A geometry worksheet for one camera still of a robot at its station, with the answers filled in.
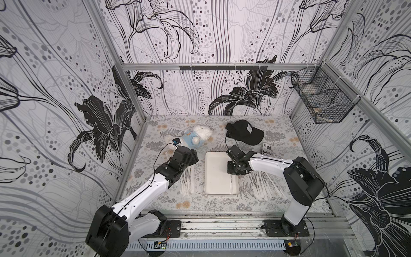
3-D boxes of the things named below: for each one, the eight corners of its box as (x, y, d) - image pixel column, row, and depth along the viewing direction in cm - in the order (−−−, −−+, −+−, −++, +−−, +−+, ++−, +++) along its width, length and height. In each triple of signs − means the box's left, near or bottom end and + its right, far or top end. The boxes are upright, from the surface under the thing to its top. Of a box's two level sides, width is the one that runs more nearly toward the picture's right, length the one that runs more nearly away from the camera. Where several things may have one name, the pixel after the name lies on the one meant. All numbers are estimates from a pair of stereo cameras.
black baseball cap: (224, 134, 111) (225, 127, 105) (234, 121, 119) (236, 114, 113) (255, 150, 103) (257, 143, 97) (264, 135, 110) (267, 128, 104)
